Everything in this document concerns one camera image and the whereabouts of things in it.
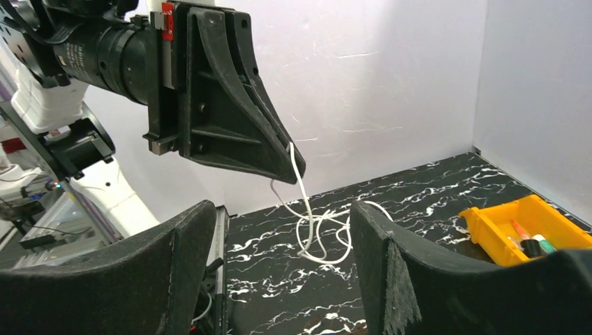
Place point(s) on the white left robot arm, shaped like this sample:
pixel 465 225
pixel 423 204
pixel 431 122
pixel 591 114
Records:
pixel 48 110

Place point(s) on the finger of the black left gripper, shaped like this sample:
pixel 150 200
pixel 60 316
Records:
pixel 228 120

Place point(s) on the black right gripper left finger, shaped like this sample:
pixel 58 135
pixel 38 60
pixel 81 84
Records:
pixel 120 282

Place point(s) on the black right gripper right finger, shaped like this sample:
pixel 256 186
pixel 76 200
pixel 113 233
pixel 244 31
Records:
pixel 410 285

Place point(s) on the red marker pen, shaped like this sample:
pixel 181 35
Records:
pixel 522 233

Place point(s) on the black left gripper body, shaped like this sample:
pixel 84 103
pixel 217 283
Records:
pixel 132 58

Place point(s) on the green marker pen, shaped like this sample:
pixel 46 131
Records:
pixel 544 244

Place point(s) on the yellow plastic parts bin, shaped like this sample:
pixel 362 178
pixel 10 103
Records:
pixel 506 231

